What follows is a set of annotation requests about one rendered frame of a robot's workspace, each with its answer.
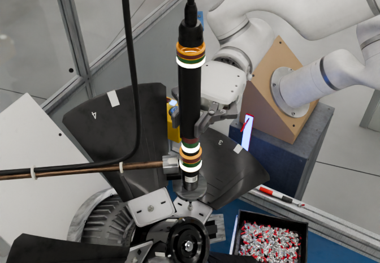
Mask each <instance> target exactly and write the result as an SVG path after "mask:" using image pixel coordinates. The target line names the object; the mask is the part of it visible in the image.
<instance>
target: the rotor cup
mask: <svg viewBox="0 0 380 263"><path fill-rule="evenodd" d="M167 219H177V220H176V221H166V220H167ZM149 239H154V240H153V245H152V247H151V248H150V250H149V252H148V254H147V255H146V257H145V258H144V260H143V262H142V263H207V261H208V258H209V253H210V238H209V234H208V231H207V229H206V227H205V226H204V224H203V223H202V222H201V221H200V220H198V219H197V218H194V217H190V216H170V217H167V218H165V219H162V220H160V221H157V222H154V223H151V224H149V225H146V226H143V227H138V226H137V225H136V223H135V221H134V223H133V224H132V226H131V227H130V229H129V232H128V235H127V240H126V247H129V246H132V245H135V244H138V243H141V242H144V241H146V240H149ZM187 241H191V242H192V244H193V249H192V250H191V251H190V252H188V251H186V249H185V244H186V242H187ZM155 252H161V253H165V257H163V256H156V254H155Z"/></svg>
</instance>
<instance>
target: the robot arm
mask: <svg viewBox="0 0 380 263"><path fill-rule="evenodd" d="M251 11H267V12H270V13H273V14H276V15H278V16H279V17H281V18H282V19H284V20H285V21H286V22H287V23H288V24H289V25H291V26H292V27H293V28H294V29H295V30H296V31H297V32H298V33H299V34H300V35H301V36H302V37H303V38H305V39H306V40H309V41H315V40H320V39H322V38H325V37H327V36H330V35H333V34H334V33H337V32H340V31H342V30H344V29H346V28H349V27H351V26H354V25H356V24H357V28H356V35H357V39H358V42H359V45H360V49H361V51H362V54H363V57H364V60H365V66H364V65H363V64H362V63H361V62H360V61H359V60H358V59H357V58H356V57H355V56H354V55H353V54H352V53H351V52H349V51H348V50H346V49H339V50H336V51H333V52H331V53H329V54H327V55H325V56H323V57H321V58H319V59H317V60H315V61H313V62H311V63H309V64H307V65H305V66H304V67H302V68H300V69H298V70H296V71H294V70H293V69H291V68H288V67H280V68H277V69H276V70H275V71H274V72H273V73H272V75H271V77H270V92H271V96H272V98H273V100H274V102H275V104H276V106H277V107H278V109H279V110H280V111H281V112H282V113H283V114H285V115H286V116H288V117H291V118H300V117H302V116H304V115H305V114H306V113H307V111H308V109H309V105H310V102H313V101H315V100H317V99H320V98H322V97H324V96H327V95H330V94H332V93H335V92H337V91H339V90H342V89H344V88H347V87H350V86H353V85H364V86H367V87H369V88H373V89H376V90H380V0H221V1H220V2H218V3H216V4H215V5H214V6H213V7H211V8H210V9H209V11H208V12H207V14H206V19H207V22H208V25H209V27H210V28H211V30H212V31H213V33H214V35H215V36H216V38H217V40H218V41H219V44H220V49H219V50H218V52H217V53H216V54H215V55H214V57H212V59H211V60H210V61H208V62H207V63H205V64H204V65H203V66H201V105H200V111H201V112H202V113H203V114H202V116H200V118H199V119H198V121H197V122H196V123H195V125H194V136H195V137H196V138H198V137H199V136H200V135H201V133H204V132H205V131H206V129H207V128H208V127H209V125H210V124H214V122H217V121H221V120H225V119H236V118H237V117H238V109H237V104H238V103H239V101H240V99H241V97H242V94H243V92H244V89H245V86H246V83H247V81H248V80H249V81H251V79H252V76H253V75H252V73H253V71H254V70H255V69H256V67H257V66H258V64H259V63H260V62H261V60H262V59H263V57H264V56H265V54H266V53H267V52H268V50H269V49H270V48H271V46H272V44H273V42H274V32H273V30H272V28H271V26H269V25H268V23H267V22H265V21H264V20H262V19H258V18H249V19H248V18H247V16H246V13H248V12H251Z"/></svg>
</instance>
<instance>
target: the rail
mask: <svg viewBox="0 0 380 263"><path fill-rule="evenodd" d="M170 155H177V156H178V159H179V149H178V148H176V147H173V149H172V150H171V152H170V153H169V156H170ZM260 186H261V187H264V188H266V189H269V190H271V191H274V192H276V193H278V194H281V195H283V196H286V197H289V196H287V195H285V194H283V193H280V192H278V191H276V190H274V189H271V188H269V187H267V186H264V185H262V184H261V185H260ZM289 198H291V199H293V201H292V203H289V202H286V201H284V200H282V199H279V198H277V197H275V196H272V195H270V194H267V193H264V192H262V191H260V190H257V189H255V188H254V189H252V190H251V191H249V192H247V193H245V194H243V195H242V196H240V197H238V199H240V200H243V201H245V202H247V203H249V204H251V205H253V206H256V207H258V208H260V209H262V210H264V211H266V212H269V213H271V214H273V215H275V216H277V217H281V218H287V219H292V220H296V221H301V222H308V223H309V224H308V231H311V232H313V233H315V234H317V235H319V236H322V237H324V238H326V239H328V240H331V241H332V242H335V243H337V244H339V245H342V246H344V247H346V248H348V249H350V250H353V251H355V252H357V253H359V254H361V255H363V256H366V257H368V258H370V259H372V260H374V261H377V262H379V263H380V235H378V234H375V233H373V232H371V231H369V230H366V229H364V228H362V227H359V226H357V225H354V224H353V223H350V222H348V221H345V220H343V219H341V218H338V217H336V216H334V215H332V214H329V213H326V212H324V211H322V210H320V209H317V208H315V207H313V206H311V205H308V204H306V203H304V202H301V201H299V200H297V199H294V198H292V197H289ZM299 203H300V204H305V206H301V207H297V204H299Z"/></svg>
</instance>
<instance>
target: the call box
mask: <svg viewBox="0 0 380 263"><path fill-rule="evenodd" d="M166 98H168V97H166ZM169 99H170V101H169V102H168V103H167V131H168V139H170V140H172V141H174V142H177V143H180V142H181V140H182V138H180V125H179V126H178V127H177V128H176V129H174V128H173V127H172V120H171V115H172V114H171V109H172V108H173V107H175V106H178V103H177V101H176V100H174V101H176V104H175V105H171V104H170V102H171V100H173V99H171V98H169Z"/></svg>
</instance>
